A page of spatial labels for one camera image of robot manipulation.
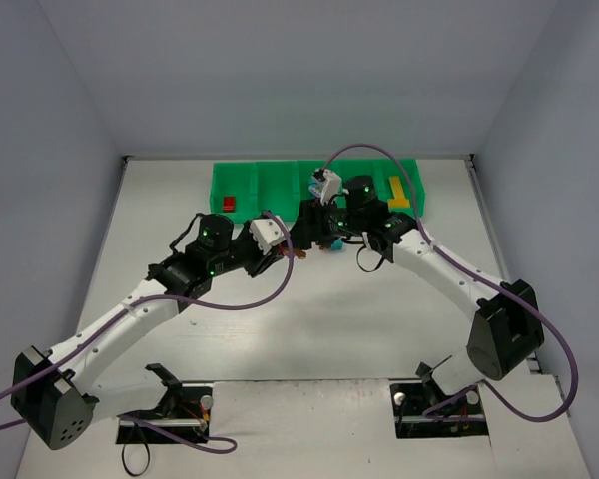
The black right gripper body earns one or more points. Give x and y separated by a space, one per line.
305 229

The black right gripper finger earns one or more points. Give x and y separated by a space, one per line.
311 212
301 234

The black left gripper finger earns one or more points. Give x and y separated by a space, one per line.
264 261
271 234

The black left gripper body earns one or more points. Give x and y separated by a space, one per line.
264 261

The teal printed round lego brick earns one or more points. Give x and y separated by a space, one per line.
315 190

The long yellow lego plate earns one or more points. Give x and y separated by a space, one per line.
398 198

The red curved lego brick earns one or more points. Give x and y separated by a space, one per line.
229 204

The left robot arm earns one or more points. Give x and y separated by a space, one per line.
56 392

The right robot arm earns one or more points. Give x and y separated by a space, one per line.
503 332

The green five-compartment bin tray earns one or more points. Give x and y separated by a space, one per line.
280 186

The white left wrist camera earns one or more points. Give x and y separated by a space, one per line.
254 227

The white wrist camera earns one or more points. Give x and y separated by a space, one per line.
254 227
329 181

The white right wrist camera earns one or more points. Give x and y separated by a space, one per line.
329 181

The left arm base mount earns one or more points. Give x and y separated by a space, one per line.
184 410

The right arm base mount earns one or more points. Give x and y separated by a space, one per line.
422 411

